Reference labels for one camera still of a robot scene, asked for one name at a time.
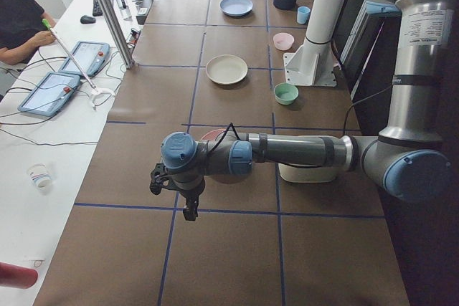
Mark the blue teach pendant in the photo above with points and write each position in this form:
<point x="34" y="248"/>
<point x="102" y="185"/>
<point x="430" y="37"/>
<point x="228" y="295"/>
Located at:
<point x="90" y="55"/>
<point x="50" y="95"/>

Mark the pink bowl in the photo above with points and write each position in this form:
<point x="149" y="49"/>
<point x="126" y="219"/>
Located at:
<point x="283" y="41"/>

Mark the blue plate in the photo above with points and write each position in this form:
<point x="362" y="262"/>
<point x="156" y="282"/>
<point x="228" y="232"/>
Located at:
<point x="236" y="8"/>

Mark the pink plate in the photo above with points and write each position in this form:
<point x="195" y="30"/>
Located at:
<point x="213" y="135"/>

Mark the black keyboard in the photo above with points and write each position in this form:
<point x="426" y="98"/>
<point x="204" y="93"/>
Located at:
<point x="97" y="9"/>

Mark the blue teach pendant far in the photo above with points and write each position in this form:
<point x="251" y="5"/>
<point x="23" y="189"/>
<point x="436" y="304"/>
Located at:
<point x="90" y="55"/>

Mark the paper cup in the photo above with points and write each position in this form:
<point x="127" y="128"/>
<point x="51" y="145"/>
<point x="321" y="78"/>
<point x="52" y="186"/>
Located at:
<point x="40" y="177"/>

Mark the cream white plate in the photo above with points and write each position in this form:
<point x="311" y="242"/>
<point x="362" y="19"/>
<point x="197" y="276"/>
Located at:
<point x="226" y="69"/>

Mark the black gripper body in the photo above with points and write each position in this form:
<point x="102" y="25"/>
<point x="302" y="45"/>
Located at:
<point x="191" y="193"/>

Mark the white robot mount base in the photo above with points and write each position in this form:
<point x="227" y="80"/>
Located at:
<point x="312" y="64"/>

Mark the aluminium frame post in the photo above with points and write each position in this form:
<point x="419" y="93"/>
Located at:
<point x="116" y="32"/>

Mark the white toaster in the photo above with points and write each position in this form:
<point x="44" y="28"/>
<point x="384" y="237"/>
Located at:
<point x="307" y="175"/>

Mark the red cylinder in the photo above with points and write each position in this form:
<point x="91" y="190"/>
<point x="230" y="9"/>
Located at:
<point x="17" y="276"/>

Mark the seated person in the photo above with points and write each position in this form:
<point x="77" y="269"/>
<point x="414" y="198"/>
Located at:
<point x="22" y="30"/>

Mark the white grabber stick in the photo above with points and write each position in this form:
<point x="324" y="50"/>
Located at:
<point x="96" y="91"/>

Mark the black computer mouse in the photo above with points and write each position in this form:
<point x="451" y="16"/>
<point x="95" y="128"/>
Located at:
<point x="87" y="19"/>

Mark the blue teach pendant near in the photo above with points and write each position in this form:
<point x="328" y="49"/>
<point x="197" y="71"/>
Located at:
<point x="50" y="95"/>

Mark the green bowl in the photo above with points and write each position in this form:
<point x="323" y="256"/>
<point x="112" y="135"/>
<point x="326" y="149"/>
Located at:
<point x="285" y="93"/>

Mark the light blue cup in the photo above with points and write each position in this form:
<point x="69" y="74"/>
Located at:
<point x="303" y="13"/>

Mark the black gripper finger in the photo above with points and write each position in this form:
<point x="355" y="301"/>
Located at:
<point x="190" y="213"/>

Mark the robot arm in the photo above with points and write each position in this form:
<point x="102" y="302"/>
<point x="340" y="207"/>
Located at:
<point x="398" y="150"/>

